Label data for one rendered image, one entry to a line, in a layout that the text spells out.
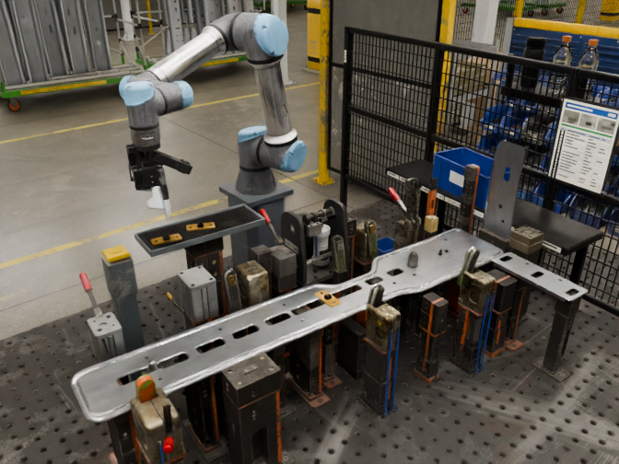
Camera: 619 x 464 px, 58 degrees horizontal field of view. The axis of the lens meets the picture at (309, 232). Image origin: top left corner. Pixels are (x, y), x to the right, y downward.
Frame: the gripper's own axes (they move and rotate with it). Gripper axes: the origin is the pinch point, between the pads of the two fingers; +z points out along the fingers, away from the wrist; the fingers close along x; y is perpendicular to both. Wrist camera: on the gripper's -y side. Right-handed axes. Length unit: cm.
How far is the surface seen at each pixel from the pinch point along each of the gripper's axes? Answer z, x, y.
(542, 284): 26, 50, -100
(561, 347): 45, 58, -104
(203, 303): 20.7, 19.8, -3.3
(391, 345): 31, 48, -47
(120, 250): 9.6, 0.6, 13.6
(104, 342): 22.0, 23.1, 23.4
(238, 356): 25.7, 39.4, -5.8
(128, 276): 16.5, 3.7, 13.0
